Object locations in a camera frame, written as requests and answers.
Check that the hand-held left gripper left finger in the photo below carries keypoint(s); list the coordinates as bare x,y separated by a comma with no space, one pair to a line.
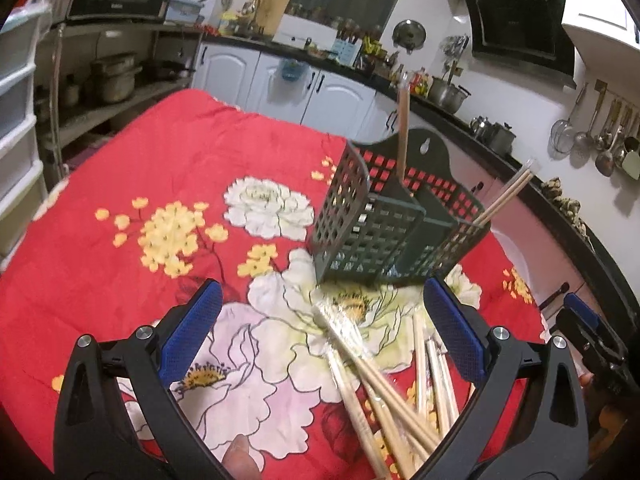
192,330

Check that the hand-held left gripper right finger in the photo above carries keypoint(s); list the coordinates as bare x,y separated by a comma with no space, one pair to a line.
452,325

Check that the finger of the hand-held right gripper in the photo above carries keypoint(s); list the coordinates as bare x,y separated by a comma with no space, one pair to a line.
582,310

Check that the pile of chopsticks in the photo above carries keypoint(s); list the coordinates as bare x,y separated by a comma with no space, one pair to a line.
430,385

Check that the black perforated utensil basket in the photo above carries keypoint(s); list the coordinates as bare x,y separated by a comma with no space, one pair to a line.
370,230

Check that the row of hanging kitchen utensils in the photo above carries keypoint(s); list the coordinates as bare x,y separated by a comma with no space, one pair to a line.
605,155

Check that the person's left hand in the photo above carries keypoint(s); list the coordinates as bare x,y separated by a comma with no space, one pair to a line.
241,460

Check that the pale lower cabinet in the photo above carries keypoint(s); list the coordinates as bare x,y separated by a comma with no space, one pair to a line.
540,250

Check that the garlic bulb pile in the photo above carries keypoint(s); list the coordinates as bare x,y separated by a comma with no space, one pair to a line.
567,207

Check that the red floral blanket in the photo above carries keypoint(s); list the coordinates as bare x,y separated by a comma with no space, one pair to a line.
125,160

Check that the small steel kettle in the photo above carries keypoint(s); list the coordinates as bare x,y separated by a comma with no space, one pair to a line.
504,139
481,129

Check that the steel cooking pot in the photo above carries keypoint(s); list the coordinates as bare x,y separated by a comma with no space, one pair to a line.
447,95

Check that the metal shelf rack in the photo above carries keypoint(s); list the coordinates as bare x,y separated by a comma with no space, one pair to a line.
85,120

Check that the large steel stockpot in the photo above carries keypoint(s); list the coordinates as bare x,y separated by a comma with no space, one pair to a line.
112,82

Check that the black frying pan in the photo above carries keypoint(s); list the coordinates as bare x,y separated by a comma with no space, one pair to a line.
167,70

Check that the white kitchen cabinets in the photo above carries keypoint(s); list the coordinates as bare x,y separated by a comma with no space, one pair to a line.
225,70

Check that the row of condiment bottles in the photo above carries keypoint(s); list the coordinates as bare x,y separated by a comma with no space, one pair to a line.
390,62

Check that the steel utensil rack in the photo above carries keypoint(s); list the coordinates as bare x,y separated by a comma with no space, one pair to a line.
455,52

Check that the blue hanging basket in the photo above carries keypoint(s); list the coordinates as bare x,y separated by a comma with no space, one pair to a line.
291,70

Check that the white plastic drawer unit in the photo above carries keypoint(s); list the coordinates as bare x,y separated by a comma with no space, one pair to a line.
20,110

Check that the steel pot lid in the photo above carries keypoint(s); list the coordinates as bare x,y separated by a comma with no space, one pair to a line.
409,35

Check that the blue knife block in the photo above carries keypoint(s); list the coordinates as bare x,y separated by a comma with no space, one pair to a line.
346,51

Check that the black range hood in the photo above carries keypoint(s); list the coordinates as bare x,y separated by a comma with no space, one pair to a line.
520,20

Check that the blue plastic container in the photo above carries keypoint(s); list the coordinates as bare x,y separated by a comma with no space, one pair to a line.
182,10

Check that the white box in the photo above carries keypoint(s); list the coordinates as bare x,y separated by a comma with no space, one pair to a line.
305,30

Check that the wooden cutting board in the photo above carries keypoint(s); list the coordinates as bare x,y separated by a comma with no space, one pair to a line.
272,7

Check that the white wall cabinet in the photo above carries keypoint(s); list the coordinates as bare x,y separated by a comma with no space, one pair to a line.
605,15

